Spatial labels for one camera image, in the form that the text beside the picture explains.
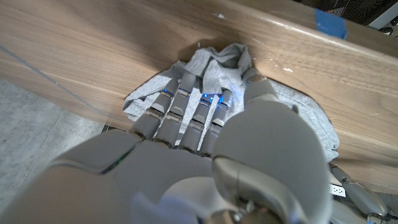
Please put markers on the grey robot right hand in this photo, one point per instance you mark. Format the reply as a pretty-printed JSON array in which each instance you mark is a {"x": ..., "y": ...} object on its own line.
[{"x": 186, "y": 174}]

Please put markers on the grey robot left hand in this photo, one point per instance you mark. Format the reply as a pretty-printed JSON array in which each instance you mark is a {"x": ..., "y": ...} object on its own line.
[{"x": 360, "y": 199}]

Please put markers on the grey cotton shorts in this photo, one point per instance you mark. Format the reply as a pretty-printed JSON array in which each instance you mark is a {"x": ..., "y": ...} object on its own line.
[{"x": 217, "y": 71}]

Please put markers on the blue tape piece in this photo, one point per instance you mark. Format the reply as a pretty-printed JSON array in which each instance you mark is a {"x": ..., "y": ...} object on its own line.
[{"x": 331, "y": 23}]

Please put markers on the white power strip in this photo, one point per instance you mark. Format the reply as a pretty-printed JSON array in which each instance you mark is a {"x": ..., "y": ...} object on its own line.
[{"x": 337, "y": 190}]

